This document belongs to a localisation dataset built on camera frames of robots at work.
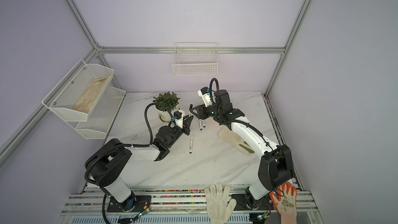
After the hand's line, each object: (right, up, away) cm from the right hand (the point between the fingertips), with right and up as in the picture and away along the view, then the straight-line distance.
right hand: (192, 108), depth 78 cm
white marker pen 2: (+3, -10, +26) cm, 28 cm away
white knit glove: (+13, -47, -5) cm, 49 cm away
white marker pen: (-2, -22, +15) cm, 27 cm away
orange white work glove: (+45, -44, -4) cm, 63 cm away
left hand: (-1, -4, +6) cm, 7 cm away
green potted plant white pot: (-15, +5, +18) cm, 24 cm away
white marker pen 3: (+6, -10, +26) cm, 28 cm away
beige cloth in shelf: (-53, +3, -2) cm, 54 cm away
